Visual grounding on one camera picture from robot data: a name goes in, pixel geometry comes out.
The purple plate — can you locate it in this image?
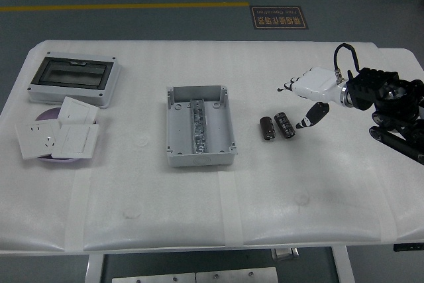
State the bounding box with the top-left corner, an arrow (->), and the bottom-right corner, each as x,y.
34,106 -> 99,164

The metal bracket under table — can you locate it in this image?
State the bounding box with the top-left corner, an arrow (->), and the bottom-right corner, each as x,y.
271,247 -> 301,261

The open grey junction box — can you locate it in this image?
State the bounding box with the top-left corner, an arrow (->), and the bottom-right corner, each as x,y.
164,85 -> 240,168

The metal mounting rail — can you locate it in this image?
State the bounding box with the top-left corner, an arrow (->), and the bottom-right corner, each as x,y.
189,98 -> 209,154

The white table leg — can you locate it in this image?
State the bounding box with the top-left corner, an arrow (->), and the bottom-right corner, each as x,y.
331,245 -> 357,283

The short brown cylindrical battery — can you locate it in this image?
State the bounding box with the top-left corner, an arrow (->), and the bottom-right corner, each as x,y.
260,116 -> 277,141

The white foam mat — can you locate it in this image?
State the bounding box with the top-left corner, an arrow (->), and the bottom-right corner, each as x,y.
0,39 -> 409,253

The white socket panel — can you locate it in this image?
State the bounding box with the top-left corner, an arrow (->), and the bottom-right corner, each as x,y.
15,119 -> 62,160

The white switch panel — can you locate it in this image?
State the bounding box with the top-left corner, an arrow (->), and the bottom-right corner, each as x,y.
58,96 -> 100,125
51,123 -> 100,160

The black table control panel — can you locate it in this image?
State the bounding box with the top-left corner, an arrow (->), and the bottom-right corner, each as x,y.
393,244 -> 424,253

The long black printed battery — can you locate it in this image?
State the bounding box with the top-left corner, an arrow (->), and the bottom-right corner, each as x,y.
274,111 -> 296,141

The grey metal plate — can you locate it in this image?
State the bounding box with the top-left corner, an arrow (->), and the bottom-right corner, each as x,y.
195,266 -> 279,283
111,272 -> 196,283

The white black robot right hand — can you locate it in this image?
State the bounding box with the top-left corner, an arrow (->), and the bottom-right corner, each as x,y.
277,67 -> 347,131

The grey box with dark window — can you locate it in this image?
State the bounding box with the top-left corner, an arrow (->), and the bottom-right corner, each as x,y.
26,50 -> 123,109

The white tape strip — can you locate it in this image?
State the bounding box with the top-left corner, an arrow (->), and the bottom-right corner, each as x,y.
376,176 -> 399,243
217,172 -> 244,247

